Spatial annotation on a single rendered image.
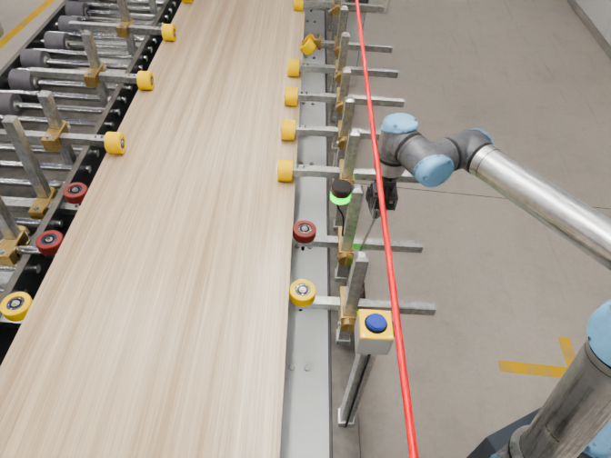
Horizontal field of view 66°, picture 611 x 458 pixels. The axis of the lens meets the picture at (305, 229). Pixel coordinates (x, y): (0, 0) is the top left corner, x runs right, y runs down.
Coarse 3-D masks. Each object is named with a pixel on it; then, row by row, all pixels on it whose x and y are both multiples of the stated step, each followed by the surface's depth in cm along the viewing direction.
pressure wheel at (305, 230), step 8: (296, 224) 159; (304, 224) 159; (312, 224) 159; (296, 232) 157; (304, 232) 157; (312, 232) 157; (296, 240) 158; (304, 240) 156; (312, 240) 158; (304, 248) 165
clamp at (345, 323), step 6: (342, 288) 147; (342, 294) 146; (342, 300) 144; (342, 306) 143; (342, 312) 141; (342, 318) 140; (348, 318) 140; (354, 318) 140; (342, 324) 140; (348, 324) 139; (354, 324) 139; (342, 330) 141; (348, 330) 141; (354, 330) 141
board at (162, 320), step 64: (256, 0) 283; (192, 64) 228; (256, 64) 231; (128, 128) 190; (192, 128) 193; (256, 128) 195; (128, 192) 165; (192, 192) 167; (256, 192) 169; (64, 256) 145; (128, 256) 146; (192, 256) 148; (256, 256) 149; (64, 320) 130; (128, 320) 131; (192, 320) 132; (256, 320) 134; (0, 384) 117; (64, 384) 118; (128, 384) 119; (192, 384) 120; (256, 384) 121; (0, 448) 107; (64, 448) 108; (128, 448) 109; (192, 448) 109; (256, 448) 110
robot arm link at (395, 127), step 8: (384, 120) 122; (392, 120) 121; (400, 120) 121; (408, 120) 121; (416, 120) 122; (384, 128) 122; (392, 128) 119; (400, 128) 119; (408, 128) 119; (416, 128) 120; (384, 136) 123; (392, 136) 121; (400, 136) 120; (384, 144) 124; (392, 144) 121; (384, 152) 125; (392, 152) 122; (384, 160) 127; (392, 160) 126
